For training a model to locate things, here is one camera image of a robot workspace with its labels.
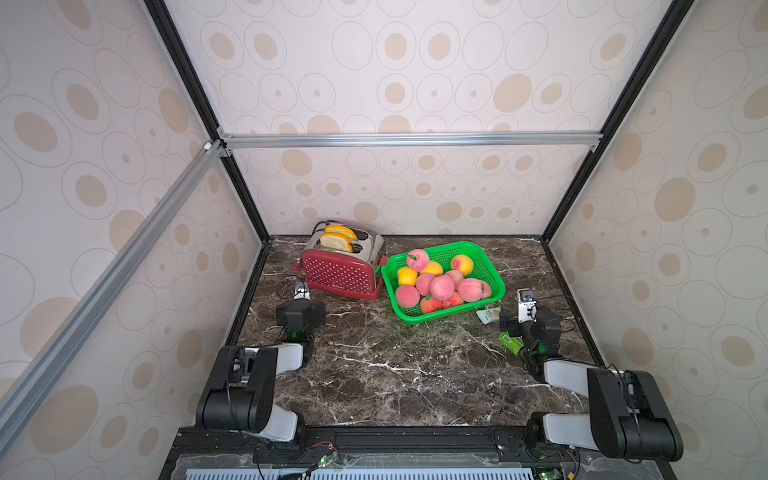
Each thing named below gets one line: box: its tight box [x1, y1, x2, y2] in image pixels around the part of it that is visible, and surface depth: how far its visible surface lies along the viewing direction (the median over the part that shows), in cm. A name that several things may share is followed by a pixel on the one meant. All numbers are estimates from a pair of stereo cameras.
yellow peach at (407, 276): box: [398, 267, 417, 286], surface depth 102 cm
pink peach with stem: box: [395, 284, 420, 308], surface depth 97 cm
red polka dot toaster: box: [292, 226, 388, 300], surface depth 96 cm
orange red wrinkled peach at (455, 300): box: [442, 290, 464, 308], surface depth 94 cm
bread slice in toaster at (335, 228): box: [324, 224, 357, 242], surface depth 96 cm
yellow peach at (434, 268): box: [422, 260, 443, 276], surface depth 104 cm
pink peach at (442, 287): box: [430, 274, 455, 301], surface depth 91 cm
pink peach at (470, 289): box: [457, 278, 483, 303], surface depth 92 cm
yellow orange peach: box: [451, 254, 474, 276], surface depth 105 cm
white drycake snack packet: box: [476, 306, 501, 325], surface depth 99 cm
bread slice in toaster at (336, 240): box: [320, 232, 353, 253], surface depth 94 cm
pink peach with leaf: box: [407, 249, 429, 273], surface depth 99 cm
